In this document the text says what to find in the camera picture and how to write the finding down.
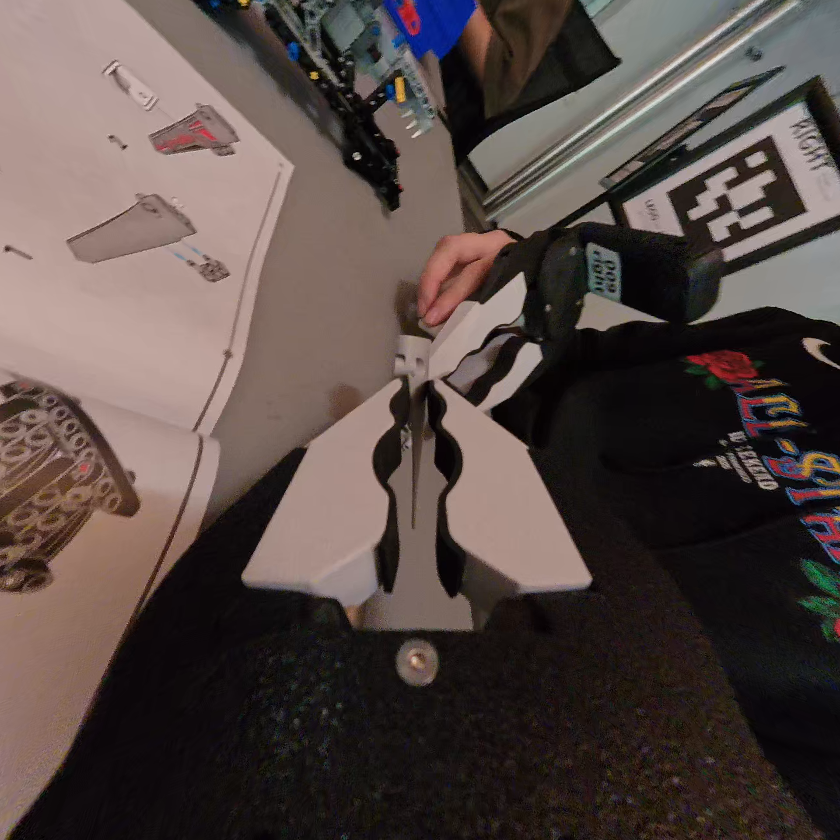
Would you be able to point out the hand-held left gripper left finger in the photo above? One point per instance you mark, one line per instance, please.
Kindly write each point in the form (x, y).
(321, 518)

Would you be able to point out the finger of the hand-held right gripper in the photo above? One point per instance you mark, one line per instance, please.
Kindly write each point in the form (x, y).
(479, 374)
(472, 328)

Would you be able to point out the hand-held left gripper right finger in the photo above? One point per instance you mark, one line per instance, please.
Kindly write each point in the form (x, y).
(512, 518)

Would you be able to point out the grey toy wing panel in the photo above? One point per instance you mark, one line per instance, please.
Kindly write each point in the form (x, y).
(410, 354)

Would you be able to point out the grey desk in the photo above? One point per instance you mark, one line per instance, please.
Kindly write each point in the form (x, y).
(315, 262)

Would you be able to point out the person's right hand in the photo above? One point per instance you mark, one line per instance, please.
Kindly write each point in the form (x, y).
(453, 269)

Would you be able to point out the black printed sweatshirt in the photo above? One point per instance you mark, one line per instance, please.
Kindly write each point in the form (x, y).
(656, 472)

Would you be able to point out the black and grey toy model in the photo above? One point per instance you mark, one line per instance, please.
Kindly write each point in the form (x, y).
(367, 151)

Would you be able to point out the open instruction booklet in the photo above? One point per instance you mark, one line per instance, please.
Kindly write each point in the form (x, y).
(98, 315)

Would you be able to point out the blue printed toy part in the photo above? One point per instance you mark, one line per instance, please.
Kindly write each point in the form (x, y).
(426, 26)

